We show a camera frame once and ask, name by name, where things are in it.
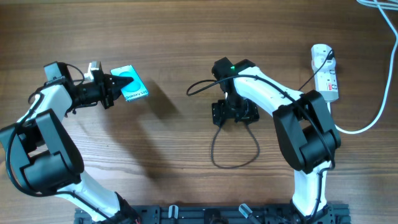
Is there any blue screen smartphone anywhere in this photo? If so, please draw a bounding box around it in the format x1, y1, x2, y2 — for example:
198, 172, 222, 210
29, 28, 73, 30
110, 65, 149, 102

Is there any black charging cable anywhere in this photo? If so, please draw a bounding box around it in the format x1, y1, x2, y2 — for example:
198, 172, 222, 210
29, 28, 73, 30
210, 49, 335, 170

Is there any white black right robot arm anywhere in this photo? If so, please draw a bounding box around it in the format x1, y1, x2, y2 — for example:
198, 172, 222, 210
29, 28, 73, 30
211, 57, 341, 223

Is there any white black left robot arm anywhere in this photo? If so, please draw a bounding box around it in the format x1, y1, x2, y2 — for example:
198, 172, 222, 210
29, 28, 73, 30
1, 62, 141, 223

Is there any white charger adapter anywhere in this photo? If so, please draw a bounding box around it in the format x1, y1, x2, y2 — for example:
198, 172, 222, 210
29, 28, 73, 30
311, 44, 336, 72

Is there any white power strip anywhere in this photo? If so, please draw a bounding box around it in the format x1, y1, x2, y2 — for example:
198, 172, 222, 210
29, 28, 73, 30
314, 59, 339, 103

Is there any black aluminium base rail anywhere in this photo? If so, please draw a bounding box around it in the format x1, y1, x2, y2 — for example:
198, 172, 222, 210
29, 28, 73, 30
73, 203, 351, 224

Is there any white power strip cord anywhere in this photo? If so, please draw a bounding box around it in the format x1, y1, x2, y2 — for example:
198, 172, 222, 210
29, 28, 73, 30
326, 0, 398, 135

